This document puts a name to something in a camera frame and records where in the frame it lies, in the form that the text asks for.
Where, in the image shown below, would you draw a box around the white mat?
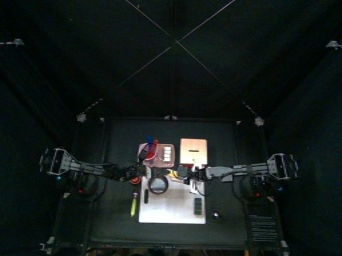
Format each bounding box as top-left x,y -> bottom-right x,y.
137,165 -> 207,225

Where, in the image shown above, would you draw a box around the pink cup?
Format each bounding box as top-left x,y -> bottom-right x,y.
137,142 -> 157,165

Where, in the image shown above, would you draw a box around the yellow green pen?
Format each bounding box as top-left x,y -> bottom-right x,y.
129,189 -> 139,218

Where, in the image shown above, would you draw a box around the white table corner bracket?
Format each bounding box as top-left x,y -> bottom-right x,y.
38,236 -> 57,256
279,240 -> 291,256

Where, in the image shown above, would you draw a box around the thin pale cord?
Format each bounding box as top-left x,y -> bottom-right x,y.
81,0 -> 237,113
123,0 -> 261,118

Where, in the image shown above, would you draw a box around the red plastic utensil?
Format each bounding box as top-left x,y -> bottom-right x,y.
143,139 -> 160,160

